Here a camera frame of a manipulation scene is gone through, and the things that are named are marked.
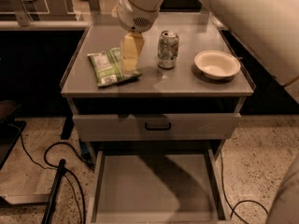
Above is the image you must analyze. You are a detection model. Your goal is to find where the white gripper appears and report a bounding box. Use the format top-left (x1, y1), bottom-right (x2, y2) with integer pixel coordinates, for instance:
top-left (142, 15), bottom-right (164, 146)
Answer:
top-left (113, 0), bottom-right (159, 75)

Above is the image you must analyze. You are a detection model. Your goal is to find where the green jalapeno chip bag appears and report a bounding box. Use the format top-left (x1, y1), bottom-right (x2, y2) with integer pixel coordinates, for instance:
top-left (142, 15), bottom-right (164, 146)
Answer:
top-left (88, 48), bottom-right (141, 88)

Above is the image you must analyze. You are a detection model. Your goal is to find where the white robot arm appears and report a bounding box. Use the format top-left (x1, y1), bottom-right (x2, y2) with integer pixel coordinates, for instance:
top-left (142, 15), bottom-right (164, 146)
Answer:
top-left (116, 0), bottom-right (299, 102)

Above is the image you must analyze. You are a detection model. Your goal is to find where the closed grey top drawer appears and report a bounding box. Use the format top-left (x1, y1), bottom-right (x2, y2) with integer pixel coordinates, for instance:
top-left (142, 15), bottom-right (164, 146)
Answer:
top-left (73, 113), bottom-right (241, 142)

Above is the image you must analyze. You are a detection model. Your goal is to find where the grey metal drawer cabinet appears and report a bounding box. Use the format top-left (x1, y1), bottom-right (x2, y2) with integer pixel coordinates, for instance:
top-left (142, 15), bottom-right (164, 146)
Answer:
top-left (59, 12), bottom-right (256, 224)

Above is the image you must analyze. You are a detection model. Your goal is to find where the open grey middle drawer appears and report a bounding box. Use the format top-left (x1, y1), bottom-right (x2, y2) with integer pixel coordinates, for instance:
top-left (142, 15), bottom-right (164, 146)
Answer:
top-left (86, 150), bottom-right (231, 224)

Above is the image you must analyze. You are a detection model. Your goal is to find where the crushed silver soda can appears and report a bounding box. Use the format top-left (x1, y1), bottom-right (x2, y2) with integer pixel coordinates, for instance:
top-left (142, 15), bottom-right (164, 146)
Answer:
top-left (158, 30), bottom-right (179, 69)

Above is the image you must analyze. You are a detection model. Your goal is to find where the white paper bowl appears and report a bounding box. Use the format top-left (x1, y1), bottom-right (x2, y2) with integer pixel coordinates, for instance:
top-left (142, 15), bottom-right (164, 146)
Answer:
top-left (194, 50), bottom-right (241, 80)

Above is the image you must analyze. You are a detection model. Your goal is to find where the glass partition with posts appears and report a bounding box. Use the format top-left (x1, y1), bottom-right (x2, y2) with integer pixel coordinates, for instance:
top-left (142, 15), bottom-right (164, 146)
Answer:
top-left (0, 0), bottom-right (117, 27)

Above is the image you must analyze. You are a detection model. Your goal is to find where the black bar on floor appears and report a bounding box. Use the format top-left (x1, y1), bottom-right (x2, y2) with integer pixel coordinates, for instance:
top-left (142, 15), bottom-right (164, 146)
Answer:
top-left (42, 159), bottom-right (65, 224)

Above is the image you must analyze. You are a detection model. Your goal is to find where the black drawer handle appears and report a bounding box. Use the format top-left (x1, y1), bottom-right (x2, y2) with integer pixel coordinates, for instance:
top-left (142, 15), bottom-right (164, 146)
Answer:
top-left (144, 122), bottom-right (172, 131)

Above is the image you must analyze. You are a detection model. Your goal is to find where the white horizontal rail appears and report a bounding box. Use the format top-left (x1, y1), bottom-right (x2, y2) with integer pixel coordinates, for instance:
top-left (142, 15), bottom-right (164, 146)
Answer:
top-left (0, 21), bottom-right (89, 31)

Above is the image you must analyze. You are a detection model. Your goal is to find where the black floor cable right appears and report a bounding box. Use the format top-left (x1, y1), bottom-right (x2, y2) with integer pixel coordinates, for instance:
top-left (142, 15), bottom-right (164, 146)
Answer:
top-left (220, 151), bottom-right (271, 224)

